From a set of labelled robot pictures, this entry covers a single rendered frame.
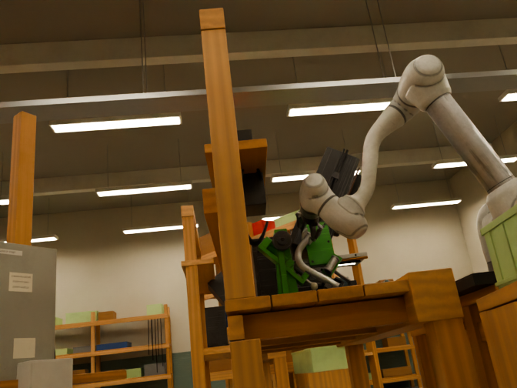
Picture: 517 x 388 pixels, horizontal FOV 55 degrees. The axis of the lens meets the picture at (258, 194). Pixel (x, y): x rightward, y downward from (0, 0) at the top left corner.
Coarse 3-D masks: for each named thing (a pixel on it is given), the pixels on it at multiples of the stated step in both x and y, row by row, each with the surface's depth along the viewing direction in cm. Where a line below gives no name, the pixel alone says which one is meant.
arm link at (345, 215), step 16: (384, 112) 196; (400, 112) 194; (384, 128) 194; (368, 144) 192; (368, 160) 189; (368, 176) 186; (368, 192) 183; (336, 208) 179; (352, 208) 178; (336, 224) 178; (352, 224) 176
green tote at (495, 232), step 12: (516, 204) 113; (504, 216) 120; (516, 216) 115; (492, 228) 126; (504, 228) 121; (516, 228) 115; (492, 240) 128; (504, 240) 122; (516, 240) 116; (492, 252) 129; (504, 252) 123; (516, 252) 117; (492, 264) 130; (504, 264) 123; (516, 264) 117; (504, 276) 124; (516, 276) 117
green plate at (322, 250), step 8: (320, 224) 224; (328, 232) 222; (320, 240) 220; (328, 240) 219; (312, 248) 217; (320, 248) 217; (328, 248) 217; (312, 256) 215; (320, 256) 215; (328, 256) 215; (312, 264) 213; (320, 264) 213
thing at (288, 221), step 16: (256, 224) 570; (272, 224) 575; (288, 224) 522; (208, 240) 627; (352, 240) 518; (208, 256) 605; (288, 352) 508; (368, 352) 484; (224, 368) 571; (272, 368) 505; (288, 368) 491
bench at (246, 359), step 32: (352, 288) 149; (384, 288) 149; (256, 320) 153; (288, 320) 154; (320, 320) 154; (352, 320) 154; (384, 320) 154; (448, 320) 146; (256, 352) 143; (352, 352) 277; (448, 352) 143; (256, 384) 140; (352, 384) 274; (448, 384) 140
